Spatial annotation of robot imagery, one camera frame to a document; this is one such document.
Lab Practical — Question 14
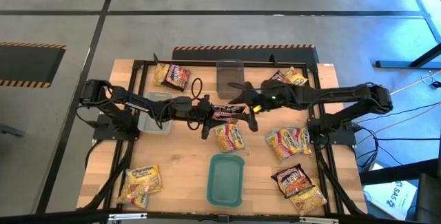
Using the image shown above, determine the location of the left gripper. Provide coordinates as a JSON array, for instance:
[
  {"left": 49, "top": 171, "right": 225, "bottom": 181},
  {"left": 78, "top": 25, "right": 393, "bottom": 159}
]
[{"left": 191, "top": 94, "right": 260, "bottom": 141}]

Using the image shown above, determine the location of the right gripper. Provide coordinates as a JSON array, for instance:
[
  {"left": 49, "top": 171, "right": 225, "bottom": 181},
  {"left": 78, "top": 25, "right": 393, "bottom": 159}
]
[{"left": 227, "top": 79, "right": 297, "bottom": 112}]

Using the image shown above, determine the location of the yellow blue Maruchan ramen packet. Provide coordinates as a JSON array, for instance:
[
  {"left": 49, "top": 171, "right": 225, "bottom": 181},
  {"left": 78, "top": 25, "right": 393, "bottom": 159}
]
[
  {"left": 291, "top": 126, "right": 313, "bottom": 156},
  {"left": 213, "top": 123, "right": 247, "bottom": 154},
  {"left": 116, "top": 182, "right": 150, "bottom": 210},
  {"left": 265, "top": 128, "right": 301, "bottom": 163}
]

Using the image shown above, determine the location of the teal plastic bin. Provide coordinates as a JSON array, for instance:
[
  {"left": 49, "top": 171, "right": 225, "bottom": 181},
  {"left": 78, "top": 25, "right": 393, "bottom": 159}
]
[{"left": 206, "top": 153, "right": 245, "bottom": 209}]

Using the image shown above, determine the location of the white plastic bin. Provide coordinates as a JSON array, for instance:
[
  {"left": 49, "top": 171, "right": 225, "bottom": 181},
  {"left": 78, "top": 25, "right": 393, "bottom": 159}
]
[{"left": 136, "top": 91, "right": 175, "bottom": 136}]

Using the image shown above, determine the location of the dark transparent plastic bin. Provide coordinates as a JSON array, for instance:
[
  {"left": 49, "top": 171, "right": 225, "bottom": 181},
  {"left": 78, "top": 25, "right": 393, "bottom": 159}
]
[{"left": 216, "top": 59, "right": 245, "bottom": 100}]

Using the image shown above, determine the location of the black hazard-striped floor mat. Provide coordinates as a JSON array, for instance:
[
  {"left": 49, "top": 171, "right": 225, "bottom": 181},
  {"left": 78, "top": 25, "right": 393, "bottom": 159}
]
[
  {"left": 172, "top": 43, "right": 320, "bottom": 65},
  {"left": 0, "top": 41, "right": 66, "bottom": 89}
]

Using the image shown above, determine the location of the black metal bar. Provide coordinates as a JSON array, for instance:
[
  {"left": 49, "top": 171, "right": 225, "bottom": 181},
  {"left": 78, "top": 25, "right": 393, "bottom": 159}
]
[{"left": 359, "top": 158, "right": 441, "bottom": 186}]

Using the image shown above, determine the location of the white printed cardboard box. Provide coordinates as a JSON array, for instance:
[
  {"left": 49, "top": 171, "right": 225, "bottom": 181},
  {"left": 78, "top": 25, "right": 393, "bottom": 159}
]
[{"left": 363, "top": 181, "right": 418, "bottom": 221}]

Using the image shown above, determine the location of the black aluminium crossbeam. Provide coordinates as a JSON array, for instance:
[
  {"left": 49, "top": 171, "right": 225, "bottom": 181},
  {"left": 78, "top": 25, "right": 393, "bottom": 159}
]
[{"left": 0, "top": 209, "right": 441, "bottom": 224}]

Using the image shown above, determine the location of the grey stand foot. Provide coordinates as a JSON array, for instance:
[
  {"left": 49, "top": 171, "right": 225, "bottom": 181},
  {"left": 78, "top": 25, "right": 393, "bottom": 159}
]
[{"left": 0, "top": 123, "right": 25, "bottom": 138}]

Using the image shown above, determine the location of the black aluminium table frame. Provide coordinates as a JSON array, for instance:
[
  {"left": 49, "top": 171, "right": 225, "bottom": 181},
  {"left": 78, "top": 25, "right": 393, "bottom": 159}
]
[{"left": 81, "top": 53, "right": 366, "bottom": 218}]

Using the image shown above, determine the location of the black looped wrist cable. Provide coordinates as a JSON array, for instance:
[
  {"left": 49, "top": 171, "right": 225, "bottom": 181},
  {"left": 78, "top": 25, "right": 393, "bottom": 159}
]
[{"left": 190, "top": 77, "right": 205, "bottom": 101}]

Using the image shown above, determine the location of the silver metal bracket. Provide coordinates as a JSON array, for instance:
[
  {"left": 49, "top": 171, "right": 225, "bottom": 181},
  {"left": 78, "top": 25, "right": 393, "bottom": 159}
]
[
  {"left": 298, "top": 216, "right": 339, "bottom": 224},
  {"left": 107, "top": 212, "right": 148, "bottom": 222}
]

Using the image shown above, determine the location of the black floor cable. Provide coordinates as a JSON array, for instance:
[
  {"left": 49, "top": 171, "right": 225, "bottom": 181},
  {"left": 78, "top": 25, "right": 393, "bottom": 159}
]
[{"left": 351, "top": 101, "right": 441, "bottom": 125}]

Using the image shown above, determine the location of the black desk leg frame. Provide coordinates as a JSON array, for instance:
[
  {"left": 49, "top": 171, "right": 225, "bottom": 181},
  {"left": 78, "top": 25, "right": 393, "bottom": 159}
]
[{"left": 374, "top": 0, "right": 441, "bottom": 70}]

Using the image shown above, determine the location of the white floor cable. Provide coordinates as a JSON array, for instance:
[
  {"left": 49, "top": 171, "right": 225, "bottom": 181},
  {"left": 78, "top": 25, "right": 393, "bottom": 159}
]
[{"left": 389, "top": 70, "right": 441, "bottom": 96}]

